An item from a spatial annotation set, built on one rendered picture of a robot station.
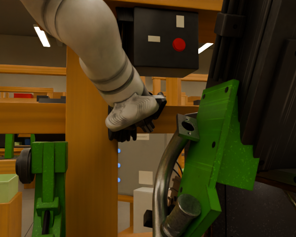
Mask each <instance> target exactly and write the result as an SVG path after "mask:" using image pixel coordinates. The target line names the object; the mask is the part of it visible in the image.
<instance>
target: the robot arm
mask: <svg viewBox="0 0 296 237"><path fill-rule="evenodd" d="M20 1H21V2H22V4H23V5H24V6H25V8H26V9H27V11H28V12H29V13H30V15H31V16H32V17H33V18H34V20H35V21H36V22H37V23H38V24H39V25H40V26H41V27H42V28H43V29H44V30H45V31H46V32H47V33H49V34H50V35H51V36H53V37H55V38H56V39H58V40H59V41H61V42H62V43H64V44H66V45H67V46H69V47H70V48H71V49H72V50H73V51H74V52H75V53H76V54H77V55H78V56H79V63H80V66H81V68H82V70H83V71H84V73H85V74H86V76H87V77H88V78H89V79H90V80H91V82H92V83H93V84H94V85H95V87H96V88H97V90H98V92H99V93H100V95H101V96H102V98H103V99H104V100H105V101H106V103H107V104H108V105H109V106H110V107H111V109H112V111H111V113H110V114H109V115H108V116H107V118H106V120H105V123H106V126H107V127H108V128H109V129H110V131H112V132H115V131H119V130H121V129H124V130H135V129H136V127H140V128H141V129H142V130H143V131H144V132H148V133H151V132H153V131H154V130H153V129H154V128H155V126H154V123H153V121H152V120H153V119H154V120H155V119H158V118H159V116H160V114H161V112H162V110H163V109H164V107H165V105H166V103H167V101H166V98H165V96H164V95H163V93H162V92H159V93H158V94H157V95H153V94H152V93H151V92H149V91H148V90H147V88H146V87H145V85H144V83H143V81H142V79H141V78H140V76H139V74H138V72H137V71H136V69H135V68H134V67H133V65H132V64H131V62H130V60H129V59H128V57H127V55H126V53H125V51H124V50H123V48H122V42H121V37H120V33H119V28H118V24H117V21H116V18H115V16H114V14H113V12H112V11H111V9H110V8H109V6H108V5H107V4H106V3H105V2H104V1H103V0H20Z"/></svg>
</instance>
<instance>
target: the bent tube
mask: <svg viewBox="0 0 296 237"><path fill-rule="evenodd" d="M176 122H177V130H176V131H175V133H174V135H173V137H172V138H171V140H170V142H169V143H168V145H167V147H166V149H165V151H164V153H163V155H162V158H161V160H160V163H159V166H158V170H157V173H156V178H155V183H154V189H153V197H152V229H153V237H163V236H162V234H161V231H160V226H161V224H162V222H163V220H164V219H166V217H167V216H168V190H169V184H170V179H171V174H172V171H173V168H174V166H175V163H176V161H177V159H178V157H179V155H180V154H181V152H182V151H183V149H184V147H185V146H186V144H187V143H188V141H189V140H193V141H196V142H198V141H199V140H200V137H199V131H198V125H197V119H195V118H192V117H188V116H185V115H181V114H177V115H176Z"/></svg>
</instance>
